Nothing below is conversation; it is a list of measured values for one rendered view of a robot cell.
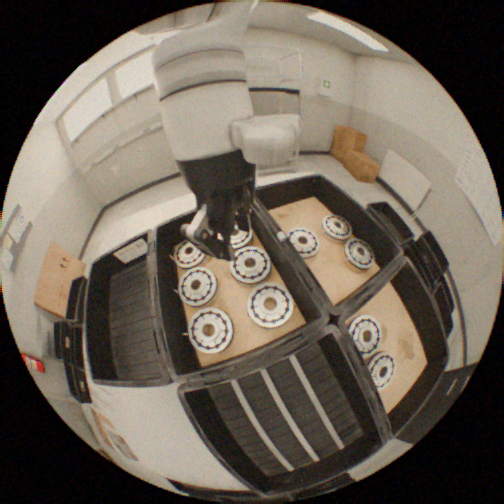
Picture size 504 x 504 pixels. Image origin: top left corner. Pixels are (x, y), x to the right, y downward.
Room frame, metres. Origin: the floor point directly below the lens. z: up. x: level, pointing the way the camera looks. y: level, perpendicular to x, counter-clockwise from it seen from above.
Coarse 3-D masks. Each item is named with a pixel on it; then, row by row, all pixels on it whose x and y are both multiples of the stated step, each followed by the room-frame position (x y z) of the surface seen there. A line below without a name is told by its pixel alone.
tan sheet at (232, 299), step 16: (256, 240) 0.27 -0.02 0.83; (224, 272) 0.17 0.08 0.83; (272, 272) 0.16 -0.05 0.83; (224, 288) 0.13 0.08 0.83; (240, 288) 0.12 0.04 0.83; (224, 304) 0.09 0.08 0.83; (240, 304) 0.08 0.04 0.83; (272, 304) 0.07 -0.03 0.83; (240, 320) 0.04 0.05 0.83; (288, 320) 0.03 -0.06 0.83; (304, 320) 0.02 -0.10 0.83; (240, 336) 0.01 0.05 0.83; (256, 336) 0.00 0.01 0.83; (272, 336) 0.00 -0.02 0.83; (224, 352) -0.03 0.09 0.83; (240, 352) -0.03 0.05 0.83
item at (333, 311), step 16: (304, 176) 0.45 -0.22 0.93; (320, 176) 0.45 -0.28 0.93; (272, 224) 0.23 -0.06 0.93; (288, 240) 0.18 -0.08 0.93; (400, 256) 0.09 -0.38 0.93; (304, 272) 0.10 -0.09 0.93; (384, 272) 0.06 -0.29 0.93; (320, 288) 0.06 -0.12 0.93; (368, 288) 0.04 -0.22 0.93; (352, 304) 0.02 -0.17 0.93
